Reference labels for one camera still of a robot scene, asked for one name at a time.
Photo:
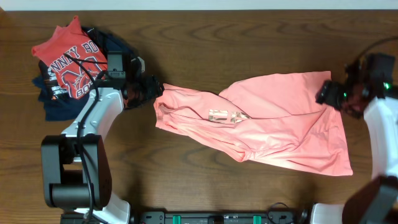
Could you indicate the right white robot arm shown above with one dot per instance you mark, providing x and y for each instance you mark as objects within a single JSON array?
[{"x": 374, "y": 203}]

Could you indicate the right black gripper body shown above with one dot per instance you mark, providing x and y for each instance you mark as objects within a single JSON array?
[{"x": 352, "y": 107}]

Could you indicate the navy blue folded shirt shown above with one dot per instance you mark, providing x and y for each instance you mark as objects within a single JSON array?
[{"x": 62, "y": 110}]

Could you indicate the black folded printed shirt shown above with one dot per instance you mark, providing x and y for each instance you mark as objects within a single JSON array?
[{"x": 56, "y": 92}]

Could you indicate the red folded Boyd t-shirt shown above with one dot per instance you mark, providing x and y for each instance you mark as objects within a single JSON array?
[{"x": 74, "y": 58}]

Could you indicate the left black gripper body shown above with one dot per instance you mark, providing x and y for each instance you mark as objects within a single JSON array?
[{"x": 142, "y": 92}]

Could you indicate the pink t-shirt with gold print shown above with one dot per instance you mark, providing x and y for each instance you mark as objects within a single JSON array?
[{"x": 271, "y": 119}]

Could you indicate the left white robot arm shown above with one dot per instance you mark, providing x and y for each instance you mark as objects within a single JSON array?
[{"x": 75, "y": 168}]

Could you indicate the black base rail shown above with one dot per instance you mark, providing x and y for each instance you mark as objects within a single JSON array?
[{"x": 273, "y": 216}]

